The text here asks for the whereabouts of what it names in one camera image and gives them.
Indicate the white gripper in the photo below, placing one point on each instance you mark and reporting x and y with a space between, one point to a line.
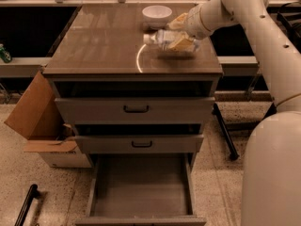
193 24

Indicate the clear plastic water bottle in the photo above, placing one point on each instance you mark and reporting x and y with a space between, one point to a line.
163 38

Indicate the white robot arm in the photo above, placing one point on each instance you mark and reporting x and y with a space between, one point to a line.
271 191

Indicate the grey drawer cabinet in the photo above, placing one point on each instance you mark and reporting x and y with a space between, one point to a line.
103 55

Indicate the top grey drawer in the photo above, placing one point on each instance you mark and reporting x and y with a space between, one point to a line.
135 110

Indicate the grey drawer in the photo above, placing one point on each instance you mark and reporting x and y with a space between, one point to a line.
141 190
140 144
135 110

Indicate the middle grey drawer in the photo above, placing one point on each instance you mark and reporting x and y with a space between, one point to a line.
140 144

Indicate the bottom grey drawer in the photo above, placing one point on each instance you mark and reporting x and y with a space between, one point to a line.
141 190

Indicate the green bottle on shelf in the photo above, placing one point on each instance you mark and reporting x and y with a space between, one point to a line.
4 54

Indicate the white ceramic bowl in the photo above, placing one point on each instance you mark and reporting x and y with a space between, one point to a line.
156 16

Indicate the open cardboard box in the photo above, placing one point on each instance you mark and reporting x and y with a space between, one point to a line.
37 119

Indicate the black bar lower left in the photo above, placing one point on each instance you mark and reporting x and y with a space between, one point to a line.
32 194

